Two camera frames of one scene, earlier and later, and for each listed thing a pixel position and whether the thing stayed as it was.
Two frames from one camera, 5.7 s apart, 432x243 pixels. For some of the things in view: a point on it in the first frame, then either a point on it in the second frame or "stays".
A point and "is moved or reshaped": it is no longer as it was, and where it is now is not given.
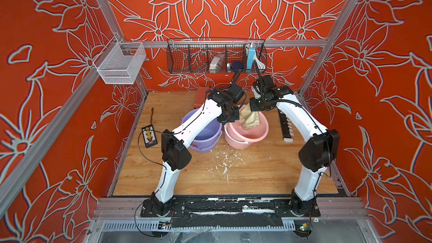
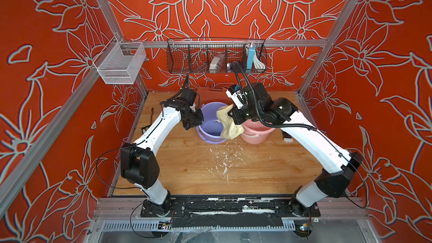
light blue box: x=251 y=56 stays
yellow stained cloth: x=249 y=119 is moved or reshaped
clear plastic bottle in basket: x=216 y=63 stays
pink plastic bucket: x=239 y=138 is moved or reshaped
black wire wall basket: x=212 y=55 stays
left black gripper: x=235 y=118 -> x=199 y=121
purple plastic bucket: x=208 y=135 is moved or reshaped
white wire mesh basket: x=120 y=63 stays
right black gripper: x=253 y=106 -> x=235 y=115
